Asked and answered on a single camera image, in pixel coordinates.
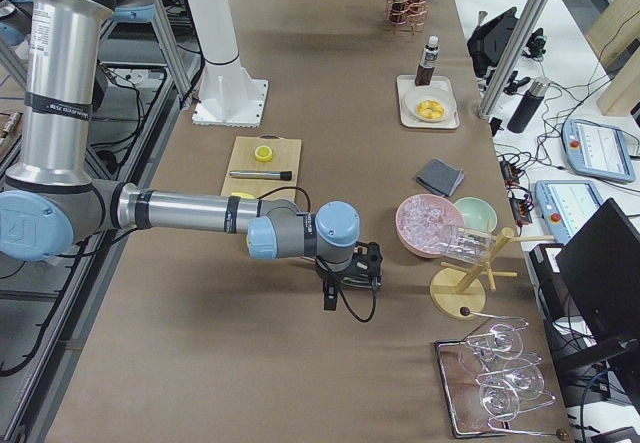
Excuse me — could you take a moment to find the black thermos bottle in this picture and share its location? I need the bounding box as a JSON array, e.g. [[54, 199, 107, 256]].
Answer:
[[507, 77, 551, 134]]

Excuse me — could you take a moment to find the upper teach pendant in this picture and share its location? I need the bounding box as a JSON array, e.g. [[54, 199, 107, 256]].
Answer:
[[562, 119, 636, 183]]

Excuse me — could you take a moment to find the black bag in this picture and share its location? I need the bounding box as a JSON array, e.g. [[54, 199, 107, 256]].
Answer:
[[467, 7, 518, 78]]

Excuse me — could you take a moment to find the teach pendant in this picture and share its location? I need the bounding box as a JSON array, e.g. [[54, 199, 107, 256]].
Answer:
[[534, 180, 603, 244], [562, 119, 636, 183]]

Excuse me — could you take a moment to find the upper clear wine glass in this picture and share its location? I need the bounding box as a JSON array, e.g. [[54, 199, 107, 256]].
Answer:
[[462, 312, 542, 364]]

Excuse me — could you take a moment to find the yellow lemon half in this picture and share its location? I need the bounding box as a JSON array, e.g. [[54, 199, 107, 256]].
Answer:
[[254, 145, 274, 162]]

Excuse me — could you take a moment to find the clear glass on stand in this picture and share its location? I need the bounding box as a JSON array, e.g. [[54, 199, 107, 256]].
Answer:
[[439, 225, 493, 264]]

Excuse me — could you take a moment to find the yellow donut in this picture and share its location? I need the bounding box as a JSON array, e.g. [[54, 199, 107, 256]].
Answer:
[[416, 100, 445, 121]]

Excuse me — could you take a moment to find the mint green bowl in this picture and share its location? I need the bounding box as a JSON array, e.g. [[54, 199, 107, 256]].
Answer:
[[454, 197, 498, 233]]

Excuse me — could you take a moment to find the white round plate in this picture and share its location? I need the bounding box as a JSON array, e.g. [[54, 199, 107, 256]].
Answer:
[[402, 86, 457, 123]]

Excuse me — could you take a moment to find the brown sauce bottle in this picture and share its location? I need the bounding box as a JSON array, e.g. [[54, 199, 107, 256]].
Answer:
[[414, 35, 439, 87]]

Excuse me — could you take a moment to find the grey folded cloth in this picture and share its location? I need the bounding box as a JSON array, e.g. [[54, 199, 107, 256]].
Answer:
[[416, 158, 465, 197]]

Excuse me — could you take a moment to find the aluminium frame post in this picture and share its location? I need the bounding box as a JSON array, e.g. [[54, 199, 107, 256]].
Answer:
[[477, 0, 548, 120]]

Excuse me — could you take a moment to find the lower clear wine glass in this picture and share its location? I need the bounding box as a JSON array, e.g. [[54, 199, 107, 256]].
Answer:
[[475, 360, 556, 426]]

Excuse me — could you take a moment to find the lower teach pendant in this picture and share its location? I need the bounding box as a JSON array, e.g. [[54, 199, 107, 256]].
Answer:
[[534, 180, 603, 244]]

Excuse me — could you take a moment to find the mirrored glass rack tray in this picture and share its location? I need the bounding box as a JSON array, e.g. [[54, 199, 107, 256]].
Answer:
[[432, 337, 569, 439]]

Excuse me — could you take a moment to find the wooden cup tree stand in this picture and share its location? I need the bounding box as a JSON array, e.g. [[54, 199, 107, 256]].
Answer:
[[429, 227, 554, 320]]

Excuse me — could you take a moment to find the copper wire bottle rack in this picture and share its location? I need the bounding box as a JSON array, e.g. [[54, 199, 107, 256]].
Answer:
[[385, 0, 428, 34]]

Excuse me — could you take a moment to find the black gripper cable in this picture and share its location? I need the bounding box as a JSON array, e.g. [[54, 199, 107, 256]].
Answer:
[[257, 186, 382, 324]]

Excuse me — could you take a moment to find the clear wine glass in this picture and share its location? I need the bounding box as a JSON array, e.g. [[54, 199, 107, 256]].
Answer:
[[462, 312, 542, 364], [475, 360, 556, 426]]

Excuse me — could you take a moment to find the bamboo cutting board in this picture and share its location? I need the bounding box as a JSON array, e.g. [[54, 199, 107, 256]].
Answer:
[[221, 136, 302, 197]]

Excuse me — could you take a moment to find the black monitor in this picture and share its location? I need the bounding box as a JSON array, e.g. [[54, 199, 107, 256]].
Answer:
[[556, 198, 639, 392]]

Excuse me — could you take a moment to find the pink bowl with ice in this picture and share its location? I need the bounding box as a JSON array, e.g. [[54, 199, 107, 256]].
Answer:
[[395, 194, 464, 258]]

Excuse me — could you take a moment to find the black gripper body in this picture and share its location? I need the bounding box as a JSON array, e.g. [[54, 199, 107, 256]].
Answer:
[[315, 242, 383, 291]]

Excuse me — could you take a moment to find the silver black knife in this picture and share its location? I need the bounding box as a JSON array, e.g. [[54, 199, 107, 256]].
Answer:
[[228, 170, 293, 181]]

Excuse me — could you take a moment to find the white rectangular tray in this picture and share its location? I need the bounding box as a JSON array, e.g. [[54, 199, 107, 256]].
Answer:
[[396, 75, 460, 130]]

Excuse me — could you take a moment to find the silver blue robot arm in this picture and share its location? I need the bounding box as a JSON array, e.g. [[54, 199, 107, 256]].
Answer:
[[1, 0, 382, 310]]

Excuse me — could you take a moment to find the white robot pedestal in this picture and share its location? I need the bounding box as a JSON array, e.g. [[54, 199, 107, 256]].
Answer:
[[187, 0, 268, 128]]

